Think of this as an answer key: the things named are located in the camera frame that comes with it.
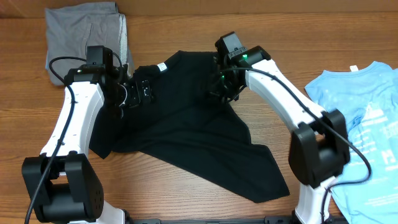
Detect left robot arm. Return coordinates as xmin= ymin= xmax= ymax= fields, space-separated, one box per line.
xmin=22 ymin=45 xmax=154 ymax=223

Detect folded grey shorts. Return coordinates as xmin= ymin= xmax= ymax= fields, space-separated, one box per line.
xmin=45 ymin=2 xmax=134 ymax=86

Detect light blue t-shirt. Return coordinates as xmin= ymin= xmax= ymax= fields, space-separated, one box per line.
xmin=305 ymin=61 xmax=397 ymax=223

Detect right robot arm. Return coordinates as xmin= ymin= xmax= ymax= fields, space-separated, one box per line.
xmin=208 ymin=32 xmax=350 ymax=223

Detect black t-shirt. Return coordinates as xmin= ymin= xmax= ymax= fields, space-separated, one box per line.
xmin=89 ymin=51 xmax=289 ymax=203

